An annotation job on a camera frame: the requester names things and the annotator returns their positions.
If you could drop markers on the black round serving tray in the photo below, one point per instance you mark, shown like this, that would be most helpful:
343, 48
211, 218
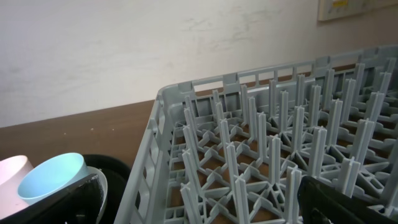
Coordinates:
117, 174

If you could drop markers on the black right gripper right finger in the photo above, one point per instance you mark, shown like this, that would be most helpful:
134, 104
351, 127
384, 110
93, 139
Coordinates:
320, 203

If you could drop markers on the blue cup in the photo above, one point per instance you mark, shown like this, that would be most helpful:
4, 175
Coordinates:
51, 176

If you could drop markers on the pink cup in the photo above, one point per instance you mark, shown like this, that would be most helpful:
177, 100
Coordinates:
13, 170

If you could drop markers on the light grey plate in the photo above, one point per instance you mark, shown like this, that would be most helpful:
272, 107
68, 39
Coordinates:
104, 190

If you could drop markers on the white wall panel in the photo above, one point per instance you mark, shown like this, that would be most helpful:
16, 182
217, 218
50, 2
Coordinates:
335, 9

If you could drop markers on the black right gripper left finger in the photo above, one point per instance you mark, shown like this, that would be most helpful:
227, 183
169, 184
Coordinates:
79, 202

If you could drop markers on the grey plastic dishwasher rack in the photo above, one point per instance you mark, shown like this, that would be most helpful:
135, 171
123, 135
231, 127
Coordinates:
235, 147

